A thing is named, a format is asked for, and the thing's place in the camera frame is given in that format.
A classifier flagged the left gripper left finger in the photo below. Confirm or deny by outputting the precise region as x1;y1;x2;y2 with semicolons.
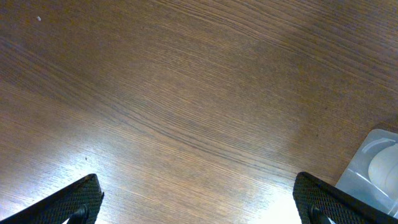
1;174;104;224

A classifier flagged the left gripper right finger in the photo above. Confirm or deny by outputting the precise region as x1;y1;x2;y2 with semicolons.
293;172;397;224

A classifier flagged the cream cup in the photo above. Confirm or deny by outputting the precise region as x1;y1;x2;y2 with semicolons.
368;144;397;200

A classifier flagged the clear plastic storage container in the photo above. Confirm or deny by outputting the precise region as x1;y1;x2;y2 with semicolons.
336;129;397;218

